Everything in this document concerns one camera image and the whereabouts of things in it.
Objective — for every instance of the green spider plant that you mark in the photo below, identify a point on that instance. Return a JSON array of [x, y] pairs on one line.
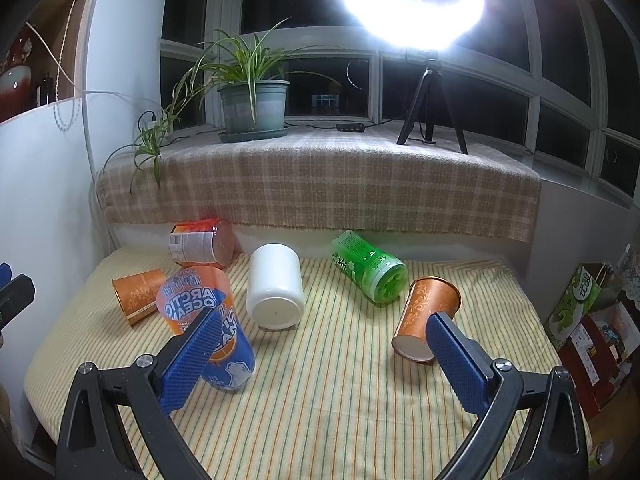
[[248, 66]]

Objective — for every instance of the orange and blue printed cup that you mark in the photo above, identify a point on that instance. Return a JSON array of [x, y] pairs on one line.
[[192, 294]]

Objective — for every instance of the white window frame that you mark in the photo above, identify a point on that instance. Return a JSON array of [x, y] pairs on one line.
[[530, 85]]

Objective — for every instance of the green printed cup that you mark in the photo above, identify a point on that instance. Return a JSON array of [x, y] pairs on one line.
[[365, 260]]

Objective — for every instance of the orange paper cup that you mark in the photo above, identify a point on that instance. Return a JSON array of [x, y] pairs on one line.
[[420, 310], [132, 295]]

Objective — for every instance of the dark bottle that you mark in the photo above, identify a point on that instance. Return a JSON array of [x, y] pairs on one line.
[[46, 91]]

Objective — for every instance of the grey plant pot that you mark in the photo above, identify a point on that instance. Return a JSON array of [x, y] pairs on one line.
[[250, 105]]

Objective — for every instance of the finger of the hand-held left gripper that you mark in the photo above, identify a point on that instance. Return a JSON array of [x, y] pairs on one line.
[[16, 294]]

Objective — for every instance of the beige checked cloth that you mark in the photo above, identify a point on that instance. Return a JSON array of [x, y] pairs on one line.
[[350, 185]]

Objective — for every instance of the white cup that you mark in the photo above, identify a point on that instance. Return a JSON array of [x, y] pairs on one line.
[[275, 280]]

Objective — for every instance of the red cardboard box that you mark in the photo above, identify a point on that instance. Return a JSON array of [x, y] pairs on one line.
[[595, 360]]

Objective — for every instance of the green pot saucer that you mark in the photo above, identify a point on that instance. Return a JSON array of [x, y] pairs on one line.
[[252, 135]]

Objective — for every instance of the yellow striped cloth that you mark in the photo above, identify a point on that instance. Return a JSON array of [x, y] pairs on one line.
[[325, 385]]

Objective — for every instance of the white plug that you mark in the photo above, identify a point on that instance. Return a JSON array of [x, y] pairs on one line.
[[148, 120]]

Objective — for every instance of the black power strip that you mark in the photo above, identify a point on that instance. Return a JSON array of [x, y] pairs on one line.
[[348, 126]]

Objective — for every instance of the red vase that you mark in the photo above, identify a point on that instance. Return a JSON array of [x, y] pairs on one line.
[[15, 75]]

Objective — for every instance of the black tripod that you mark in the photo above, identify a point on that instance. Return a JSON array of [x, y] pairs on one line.
[[430, 76]]

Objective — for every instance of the green cardboard box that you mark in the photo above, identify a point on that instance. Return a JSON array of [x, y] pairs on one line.
[[575, 305]]

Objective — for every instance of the white lace cloth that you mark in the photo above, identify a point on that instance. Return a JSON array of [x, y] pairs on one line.
[[631, 272]]

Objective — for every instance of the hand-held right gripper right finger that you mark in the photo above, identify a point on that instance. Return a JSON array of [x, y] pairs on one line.
[[457, 360]]

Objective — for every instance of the wooden shelf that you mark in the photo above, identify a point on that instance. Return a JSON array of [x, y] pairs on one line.
[[50, 5]]

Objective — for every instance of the orange and red printed cup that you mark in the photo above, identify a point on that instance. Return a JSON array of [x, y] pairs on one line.
[[200, 242]]

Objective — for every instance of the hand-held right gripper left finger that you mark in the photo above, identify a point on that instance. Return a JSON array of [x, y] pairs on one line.
[[192, 355]]

